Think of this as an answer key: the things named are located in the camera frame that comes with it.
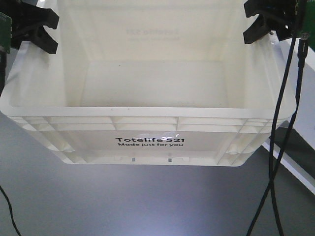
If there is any white outer conveyor rim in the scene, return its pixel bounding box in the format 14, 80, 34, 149
274, 42, 315, 196

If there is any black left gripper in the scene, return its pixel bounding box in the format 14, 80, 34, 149
0, 0, 60, 54

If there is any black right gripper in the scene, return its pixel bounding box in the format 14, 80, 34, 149
243, 0, 307, 44

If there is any white Totelife plastic crate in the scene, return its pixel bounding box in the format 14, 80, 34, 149
0, 0, 285, 167

